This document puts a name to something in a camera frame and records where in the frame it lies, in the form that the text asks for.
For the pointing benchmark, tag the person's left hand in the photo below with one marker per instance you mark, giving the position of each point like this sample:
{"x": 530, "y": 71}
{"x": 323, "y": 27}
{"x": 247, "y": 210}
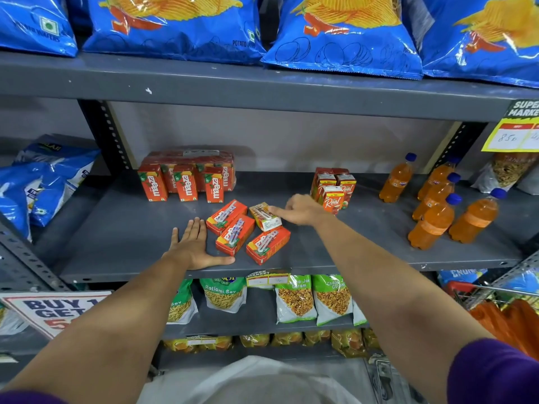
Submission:
{"x": 191, "y": 253}

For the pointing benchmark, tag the person's right hand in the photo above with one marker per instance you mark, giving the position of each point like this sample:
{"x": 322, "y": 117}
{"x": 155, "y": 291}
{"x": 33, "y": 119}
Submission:
{"x": 305, "y": 211}

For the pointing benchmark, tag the person's left middle finger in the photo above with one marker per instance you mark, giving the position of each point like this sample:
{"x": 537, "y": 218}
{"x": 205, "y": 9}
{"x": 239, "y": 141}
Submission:
{"x": 194, "y": 230}

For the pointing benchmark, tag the person's left thumb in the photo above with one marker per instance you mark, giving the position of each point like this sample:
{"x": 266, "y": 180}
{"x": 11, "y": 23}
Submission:
{"x": 221, "y": 261}

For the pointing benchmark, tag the person's left little finger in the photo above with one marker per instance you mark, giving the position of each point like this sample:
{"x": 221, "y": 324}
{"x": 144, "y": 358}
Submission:
{"x": 174, "y": 238}

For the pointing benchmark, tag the person's right forearm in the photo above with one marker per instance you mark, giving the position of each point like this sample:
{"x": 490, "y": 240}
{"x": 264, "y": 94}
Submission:
{"x": 400, "y": 307}

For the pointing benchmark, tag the person's left forearm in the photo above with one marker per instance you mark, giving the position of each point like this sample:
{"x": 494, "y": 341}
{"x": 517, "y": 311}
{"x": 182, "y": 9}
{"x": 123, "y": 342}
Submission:
{"x": 105, "y": 340}

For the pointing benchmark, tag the orange juice carton with straw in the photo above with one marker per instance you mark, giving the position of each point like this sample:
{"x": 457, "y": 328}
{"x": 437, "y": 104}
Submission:
{"x": 226, "y": 216}
{"x": 268, "y": 245}
{"x": 235, "y": 235}

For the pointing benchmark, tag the green and white snack packet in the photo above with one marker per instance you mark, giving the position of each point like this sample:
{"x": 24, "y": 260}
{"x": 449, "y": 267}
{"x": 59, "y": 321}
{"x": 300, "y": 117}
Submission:
{"x": 332, "y": 298}
{"x": 183, "y": 305}
{"x": 223, "y": 292}
{"x": 358, "y": 315}
{"x": 296, "y": 300}

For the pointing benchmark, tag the grey metal shelf rack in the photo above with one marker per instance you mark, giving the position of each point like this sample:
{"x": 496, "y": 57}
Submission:
{"x": 126, "y": 235}

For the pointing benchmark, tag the small shelf price label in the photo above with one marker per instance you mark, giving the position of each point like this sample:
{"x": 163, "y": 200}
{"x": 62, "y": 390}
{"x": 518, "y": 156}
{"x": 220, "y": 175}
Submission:
{"x": 267, "y": 279}

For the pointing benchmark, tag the group of orange mango cartons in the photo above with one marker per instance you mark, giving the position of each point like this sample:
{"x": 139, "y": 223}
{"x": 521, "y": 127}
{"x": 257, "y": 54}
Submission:
{"x": 187, "y": 174}

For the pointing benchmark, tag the yellow juice carton with straw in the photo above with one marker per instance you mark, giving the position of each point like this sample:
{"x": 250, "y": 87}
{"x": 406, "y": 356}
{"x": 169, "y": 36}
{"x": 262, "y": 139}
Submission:
{"x": 264, "y": 217}

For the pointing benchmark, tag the row of yellow snack packets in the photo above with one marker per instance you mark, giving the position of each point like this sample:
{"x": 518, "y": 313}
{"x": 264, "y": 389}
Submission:
{"x": 286, "y": 339}

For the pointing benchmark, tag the person's white trousers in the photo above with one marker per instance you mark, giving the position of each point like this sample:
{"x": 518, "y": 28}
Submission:
{"x": 252, "y": 380}

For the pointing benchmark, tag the blue and white snack bag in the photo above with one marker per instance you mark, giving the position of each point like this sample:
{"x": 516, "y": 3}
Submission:
{"x": 63, "y": 176}
{"x": 14, "y": 197}

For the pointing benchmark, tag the red fruit juice carton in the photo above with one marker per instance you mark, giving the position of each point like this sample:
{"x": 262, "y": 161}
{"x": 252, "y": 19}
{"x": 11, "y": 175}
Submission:
{"x": 333, "y": 199}
{"x": 322, "y": 184}
{"x": 347, "y": 185}

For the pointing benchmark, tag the white offer sign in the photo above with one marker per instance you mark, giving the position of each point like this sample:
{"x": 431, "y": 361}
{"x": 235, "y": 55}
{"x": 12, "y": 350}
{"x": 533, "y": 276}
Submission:
{"x": 46, "y": 311}

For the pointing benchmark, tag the orange soda bottle blue cap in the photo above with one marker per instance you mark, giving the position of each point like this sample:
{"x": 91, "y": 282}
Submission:
{"x": 436, "y": 178}
{"x": 433, "y": 225}
{"x": 476, "y": 218}
{"x": 396, "y": 180}
{"x": 436, "y": 197}

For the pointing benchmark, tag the blue potato chips bag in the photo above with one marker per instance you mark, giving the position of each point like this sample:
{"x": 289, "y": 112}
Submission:
{"x": 484, "y": 46}
{"x": 177, "y": 33}
{"x": 33, "y": 25}
{"x": 345, "y": 41}

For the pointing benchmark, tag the person's purple left sleeve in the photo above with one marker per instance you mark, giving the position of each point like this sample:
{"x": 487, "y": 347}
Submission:
{"x": 29, "y": 398}

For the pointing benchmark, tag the person's purple sleeve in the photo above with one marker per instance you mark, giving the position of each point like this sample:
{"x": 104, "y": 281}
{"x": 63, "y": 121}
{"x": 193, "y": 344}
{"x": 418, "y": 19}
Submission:
{"x": 492, "y": 374}
{"x": 29, "y": 398}

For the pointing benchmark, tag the blue snack packet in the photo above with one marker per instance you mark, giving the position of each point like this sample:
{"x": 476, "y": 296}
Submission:
{"x": 524, "y": 281}
{"x": 461, "y": 275}

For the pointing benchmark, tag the person's purple right sleeve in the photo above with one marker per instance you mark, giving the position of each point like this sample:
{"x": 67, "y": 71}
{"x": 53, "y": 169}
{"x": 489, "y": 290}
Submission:
{"x": 492, "y": 374}

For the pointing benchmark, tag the orange packets in cart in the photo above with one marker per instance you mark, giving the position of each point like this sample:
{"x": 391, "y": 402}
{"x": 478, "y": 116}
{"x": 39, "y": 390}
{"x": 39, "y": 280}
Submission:
{"x": 509, "y": 323}

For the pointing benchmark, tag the clear packet of brown snack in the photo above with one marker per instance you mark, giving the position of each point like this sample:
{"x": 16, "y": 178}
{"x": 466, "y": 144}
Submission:
{"x": 505, "y": 170}

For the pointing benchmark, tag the yellow price card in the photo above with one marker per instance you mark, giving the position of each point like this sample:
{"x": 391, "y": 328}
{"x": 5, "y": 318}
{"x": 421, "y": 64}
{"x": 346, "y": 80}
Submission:
{"x": 516, "y": 130}

